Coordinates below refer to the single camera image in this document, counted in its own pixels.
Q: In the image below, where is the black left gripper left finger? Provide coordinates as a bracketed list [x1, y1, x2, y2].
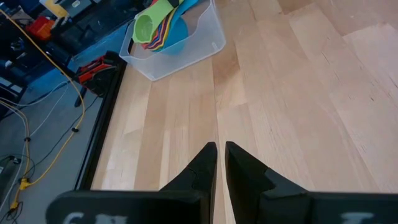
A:
[45, 141, 218, 224]

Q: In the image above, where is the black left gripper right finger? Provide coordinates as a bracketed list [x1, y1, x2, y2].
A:
[224, 141, 398, 224]

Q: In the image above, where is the yellow measuring cup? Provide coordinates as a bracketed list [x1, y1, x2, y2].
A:
[149, 6, 181, 52]

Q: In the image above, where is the dark blue measuring cup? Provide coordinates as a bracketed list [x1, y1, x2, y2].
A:
[144, 6, 178, 51]

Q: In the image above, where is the red measuring cup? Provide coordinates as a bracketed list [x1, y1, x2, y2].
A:
[141, 6, 177, 50]

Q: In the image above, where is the green measuring cup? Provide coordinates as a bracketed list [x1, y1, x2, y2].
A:
[132, 0, 185, 44]

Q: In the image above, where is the clear plastic basket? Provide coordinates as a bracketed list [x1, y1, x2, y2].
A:
[119, 0, 227, 82]

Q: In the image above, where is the grey laptop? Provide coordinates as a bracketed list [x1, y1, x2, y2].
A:
[60, 0, 94, 18]

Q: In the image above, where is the red black tool box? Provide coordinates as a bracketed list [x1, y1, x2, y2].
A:
[74, 50, 127, 98]

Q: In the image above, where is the yellow plastic container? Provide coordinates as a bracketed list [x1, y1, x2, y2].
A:
[39, 0, 70, 19]

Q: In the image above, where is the red orange parts bin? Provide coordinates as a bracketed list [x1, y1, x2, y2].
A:
[25, 16, 56, 42]

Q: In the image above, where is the black aluminium table frame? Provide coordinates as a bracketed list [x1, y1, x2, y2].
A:
[75, 58, 129, 191]

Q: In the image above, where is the yellow extension cable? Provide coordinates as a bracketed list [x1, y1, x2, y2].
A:
[0, 8, 87, 212]

